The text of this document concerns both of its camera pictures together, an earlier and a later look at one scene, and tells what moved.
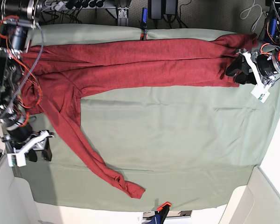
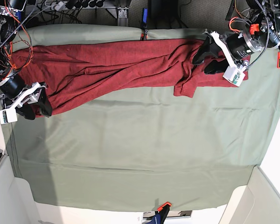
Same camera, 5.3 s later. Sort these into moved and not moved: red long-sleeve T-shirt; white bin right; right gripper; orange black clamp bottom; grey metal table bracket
Moved: red long-sleeve T-shirt; right gripper
Not moved: white bin right; orange black clamp bottom; grey metal table bracket
